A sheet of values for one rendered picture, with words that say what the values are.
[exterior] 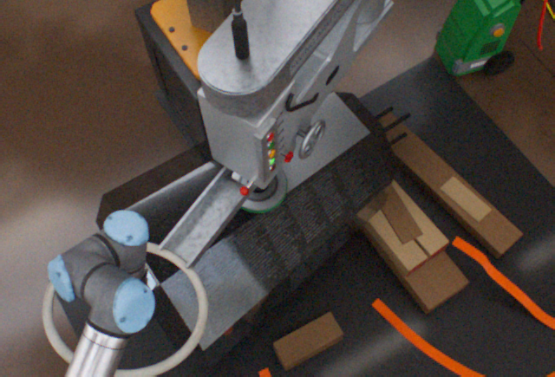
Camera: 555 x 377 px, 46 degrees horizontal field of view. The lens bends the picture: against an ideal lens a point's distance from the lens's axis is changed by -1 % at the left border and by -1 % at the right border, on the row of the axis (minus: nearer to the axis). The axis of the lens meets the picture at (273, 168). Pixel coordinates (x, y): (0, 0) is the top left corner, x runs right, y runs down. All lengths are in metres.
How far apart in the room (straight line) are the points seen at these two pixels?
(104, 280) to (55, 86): 2.79
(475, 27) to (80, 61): 2.21
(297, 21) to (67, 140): 2.18
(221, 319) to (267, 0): 1.26
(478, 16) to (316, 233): 1.52
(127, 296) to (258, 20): 0.92
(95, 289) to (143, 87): 2.64
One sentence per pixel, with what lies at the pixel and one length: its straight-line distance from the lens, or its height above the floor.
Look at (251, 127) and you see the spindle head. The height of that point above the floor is 1.53.
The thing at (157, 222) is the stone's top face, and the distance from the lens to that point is 2.54.
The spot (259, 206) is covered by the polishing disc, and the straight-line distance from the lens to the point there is 2.45.
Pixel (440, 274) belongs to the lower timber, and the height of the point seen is 0.11.
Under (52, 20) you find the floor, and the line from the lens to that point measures 4.30.
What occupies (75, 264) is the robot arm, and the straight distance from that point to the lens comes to 1.34.
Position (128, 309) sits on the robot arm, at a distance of 1.25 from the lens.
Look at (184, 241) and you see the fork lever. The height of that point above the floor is 1.08.
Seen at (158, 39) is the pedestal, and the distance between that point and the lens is 3.07.
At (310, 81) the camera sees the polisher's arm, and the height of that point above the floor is 1.38.
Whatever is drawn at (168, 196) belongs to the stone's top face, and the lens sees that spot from 2.57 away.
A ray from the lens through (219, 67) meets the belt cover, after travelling 1.77.
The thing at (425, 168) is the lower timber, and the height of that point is 0.09.
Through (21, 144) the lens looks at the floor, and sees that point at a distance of 3.86.
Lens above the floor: 3.13
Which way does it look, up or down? 64 degrees down
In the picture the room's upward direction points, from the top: 4 degrees counter-clockwise
